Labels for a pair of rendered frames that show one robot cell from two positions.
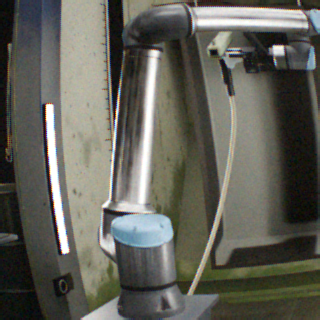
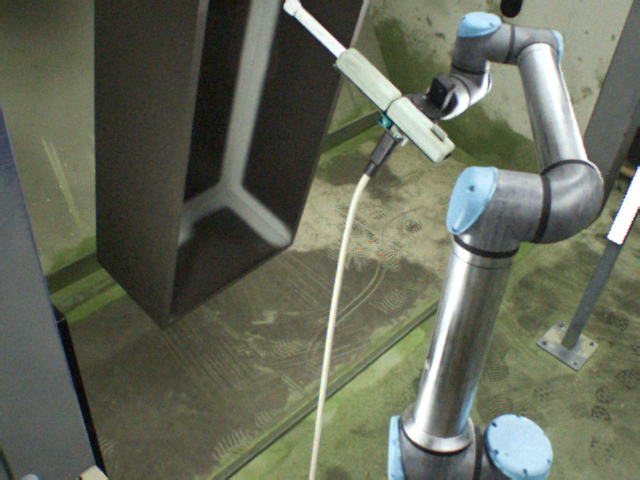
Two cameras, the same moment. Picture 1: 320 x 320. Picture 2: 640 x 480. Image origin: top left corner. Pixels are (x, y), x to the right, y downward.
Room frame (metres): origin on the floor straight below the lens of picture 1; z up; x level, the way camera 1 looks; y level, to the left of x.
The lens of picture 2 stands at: (1.55, 0.98, 2.10)
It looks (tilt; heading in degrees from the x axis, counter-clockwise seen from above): 41 degrees down; 290
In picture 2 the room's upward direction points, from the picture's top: 5 degrees clockwise
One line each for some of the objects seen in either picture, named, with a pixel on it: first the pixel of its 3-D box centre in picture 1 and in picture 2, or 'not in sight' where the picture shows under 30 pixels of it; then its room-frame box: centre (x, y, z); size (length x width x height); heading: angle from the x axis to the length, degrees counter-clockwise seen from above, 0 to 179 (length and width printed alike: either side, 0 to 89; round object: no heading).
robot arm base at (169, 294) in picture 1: (149, 295); not in sight; (1.38, 0.06, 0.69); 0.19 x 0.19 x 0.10
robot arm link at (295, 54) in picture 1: (300, 56); (464, 86); (1.75, -0.53, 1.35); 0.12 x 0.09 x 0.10; 73
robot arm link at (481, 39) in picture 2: (297, 28); (480, 42); (1.74, -0.54, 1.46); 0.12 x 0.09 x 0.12; 17
